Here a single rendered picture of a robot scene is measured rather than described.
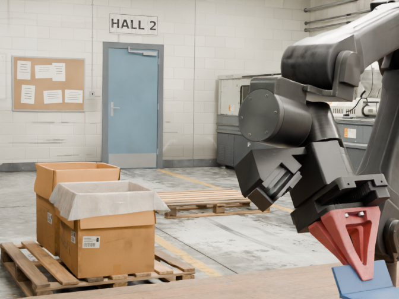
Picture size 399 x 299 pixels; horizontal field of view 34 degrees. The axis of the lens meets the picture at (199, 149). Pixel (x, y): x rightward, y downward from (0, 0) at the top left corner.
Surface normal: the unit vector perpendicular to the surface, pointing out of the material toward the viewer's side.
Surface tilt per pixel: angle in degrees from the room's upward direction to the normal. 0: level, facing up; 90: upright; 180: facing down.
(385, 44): 93
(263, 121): 80
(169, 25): 90
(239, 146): 90
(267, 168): 59
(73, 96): 90
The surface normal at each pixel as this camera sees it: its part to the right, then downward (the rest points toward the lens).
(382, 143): -0.61, -0.44
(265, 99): -0.69, -0.13
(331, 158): 0.38, -0.46
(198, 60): 0.37, 0.07
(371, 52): 0.79, 0.07
